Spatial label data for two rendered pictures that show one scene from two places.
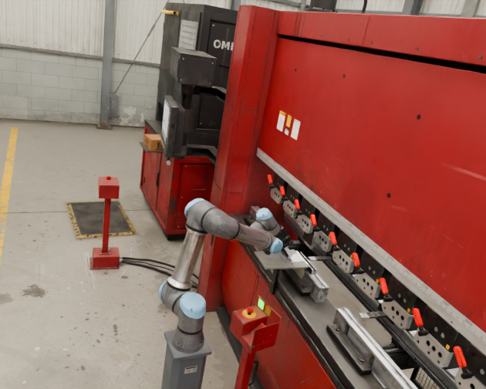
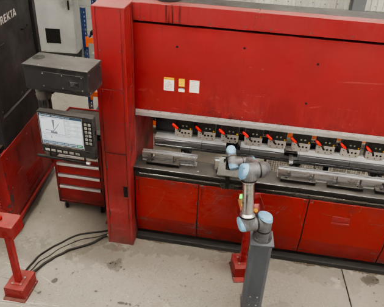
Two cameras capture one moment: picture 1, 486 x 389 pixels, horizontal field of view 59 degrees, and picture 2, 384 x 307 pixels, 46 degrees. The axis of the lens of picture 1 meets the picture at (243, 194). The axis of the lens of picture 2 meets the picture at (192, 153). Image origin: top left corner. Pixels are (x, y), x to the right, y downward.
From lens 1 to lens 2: 2.96 m
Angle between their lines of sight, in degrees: 54
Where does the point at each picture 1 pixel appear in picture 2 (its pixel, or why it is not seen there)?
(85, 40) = not seen: outside the picture
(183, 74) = (90, 88)
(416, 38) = (308, 27)
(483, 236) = (366, 103)
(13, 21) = not seen: outside the picture
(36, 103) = not seen: outside the picture
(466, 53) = (344, 35)
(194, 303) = (268, 215)
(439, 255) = (345, 118)
